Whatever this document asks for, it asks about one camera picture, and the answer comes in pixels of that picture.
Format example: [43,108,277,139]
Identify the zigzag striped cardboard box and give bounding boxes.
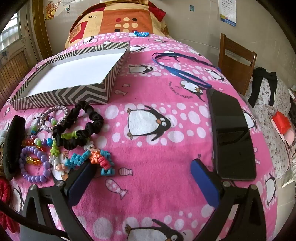
[9,40,131,111]

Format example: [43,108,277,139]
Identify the wooden chair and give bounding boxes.
[217,33,257,95]

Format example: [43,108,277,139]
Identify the white loom band bracelet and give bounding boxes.
[49,154,70,173]

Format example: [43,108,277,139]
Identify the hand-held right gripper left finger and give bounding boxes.
[21,160,97,241]

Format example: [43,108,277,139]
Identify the thick black cable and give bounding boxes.
[0,198,70,240]

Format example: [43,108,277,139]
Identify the black oblong hair clip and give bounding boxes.
[3,115,26,181]

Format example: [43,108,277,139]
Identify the red box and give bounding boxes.
[272,111,292,135]

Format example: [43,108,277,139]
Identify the window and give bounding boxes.
[0,11,26,54]

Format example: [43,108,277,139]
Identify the multicoloured bead bracelet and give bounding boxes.
[30,115,59,149]

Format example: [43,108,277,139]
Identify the wall calendar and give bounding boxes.
[218,0,237,27]

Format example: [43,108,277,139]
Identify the blue lanyard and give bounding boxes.
[152,52,222,90]

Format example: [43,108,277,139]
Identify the black fabric scrunchie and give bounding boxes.
[52,101,104,150]

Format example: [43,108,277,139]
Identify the green loom band bracelet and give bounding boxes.
[51,131,77,156]

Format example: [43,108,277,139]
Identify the black smartphone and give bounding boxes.
[206,88,257,181]

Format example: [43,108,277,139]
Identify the cartoon wall sticker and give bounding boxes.
[45,0,62,20]

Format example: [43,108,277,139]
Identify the red bow hair clip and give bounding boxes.
[0,178,14,232]

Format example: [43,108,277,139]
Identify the purple bead bracelet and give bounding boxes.
[20,146,51,183]

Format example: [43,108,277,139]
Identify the orange translucent bead bracelet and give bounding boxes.
[22,139,43,166]

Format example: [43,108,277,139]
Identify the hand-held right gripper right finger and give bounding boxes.
[191,159,271,241]

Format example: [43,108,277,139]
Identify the black garment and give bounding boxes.
[248,68,278,108]

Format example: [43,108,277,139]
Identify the patchwork pillow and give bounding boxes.
[65,0,173,49]

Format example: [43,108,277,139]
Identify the pink penguin blanket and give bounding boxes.
[0,32,278,241]

